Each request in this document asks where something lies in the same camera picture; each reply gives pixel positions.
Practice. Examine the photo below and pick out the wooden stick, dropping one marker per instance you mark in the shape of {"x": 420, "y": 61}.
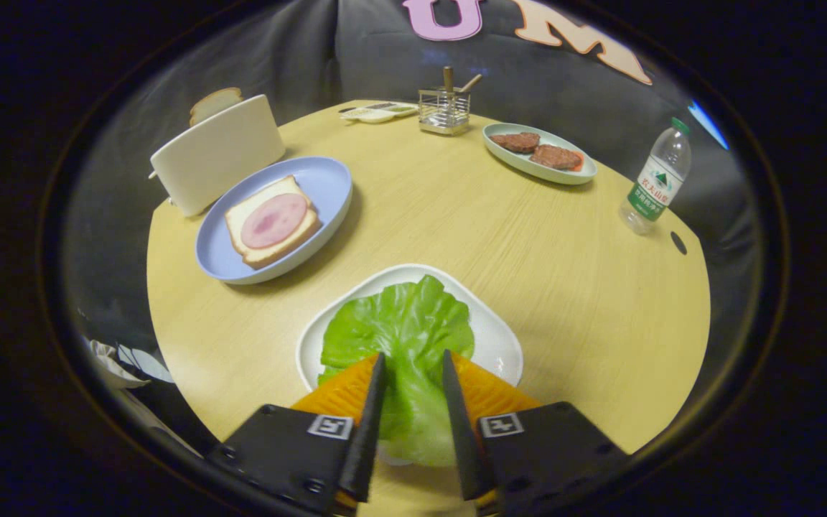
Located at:
{"x": 448, "y": 77}
{"x": 469, "y": 82}

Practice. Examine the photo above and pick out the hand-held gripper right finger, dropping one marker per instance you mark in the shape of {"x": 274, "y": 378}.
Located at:
{"x": 464, "y": 445}

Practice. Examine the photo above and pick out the white patterned cloth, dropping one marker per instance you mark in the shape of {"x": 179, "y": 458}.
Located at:
{"x": 137, "y": 362}

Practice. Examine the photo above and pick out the white square plate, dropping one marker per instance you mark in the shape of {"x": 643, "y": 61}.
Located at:
{"x": 492, "y": 337}

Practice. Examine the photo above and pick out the clear water bottle green label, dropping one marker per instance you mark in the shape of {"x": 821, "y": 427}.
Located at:
{"x": 654, "y": 187}

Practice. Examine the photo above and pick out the brown meat patty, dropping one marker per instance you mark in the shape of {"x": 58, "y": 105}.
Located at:
{"x": 555, "y": 157}
{"x": 517, "y": 141}

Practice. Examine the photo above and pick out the bread slice under ham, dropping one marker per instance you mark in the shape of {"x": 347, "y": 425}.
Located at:
{"x": 241, "y": 222}

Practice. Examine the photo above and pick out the plain white bread slice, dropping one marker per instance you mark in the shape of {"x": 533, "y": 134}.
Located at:
{"x": 214, "y": 104}

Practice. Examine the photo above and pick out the pale green plate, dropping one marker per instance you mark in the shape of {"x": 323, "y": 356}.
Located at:
{"x": 521, "y": 166}

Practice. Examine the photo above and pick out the black backdrop cloth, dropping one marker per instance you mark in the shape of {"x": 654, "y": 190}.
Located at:
{"x": 313, "y": 57}

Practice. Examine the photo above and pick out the green lettuce leaf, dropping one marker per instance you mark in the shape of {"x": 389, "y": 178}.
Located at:
{"x": 399, "y": 330}

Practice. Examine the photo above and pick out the white divided condiment dish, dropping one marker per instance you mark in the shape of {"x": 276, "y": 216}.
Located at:
{"x": 377, "y": 113}

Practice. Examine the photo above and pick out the blue plate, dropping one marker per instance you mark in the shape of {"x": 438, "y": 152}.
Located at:
{"x": 320, "y": 187}

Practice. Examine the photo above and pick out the white toaster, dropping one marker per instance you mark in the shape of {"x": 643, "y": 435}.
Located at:
{"x": 216, "y": 161}

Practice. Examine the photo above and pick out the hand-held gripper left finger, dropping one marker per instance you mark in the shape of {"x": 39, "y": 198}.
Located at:
{"x": 367, "y": 445}

